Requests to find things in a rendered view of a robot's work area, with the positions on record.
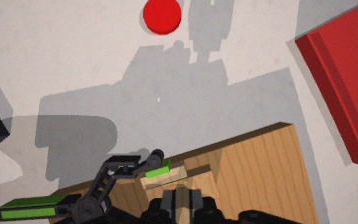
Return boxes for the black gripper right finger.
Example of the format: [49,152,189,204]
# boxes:
[189,189,302,224]

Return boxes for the black spring clamp with green grips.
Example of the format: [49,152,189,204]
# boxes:
[0,149,171,224]

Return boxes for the light wooden board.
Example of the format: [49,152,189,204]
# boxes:
[108,122,319,224]

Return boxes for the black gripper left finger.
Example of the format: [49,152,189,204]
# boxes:
[80,190,176,224]

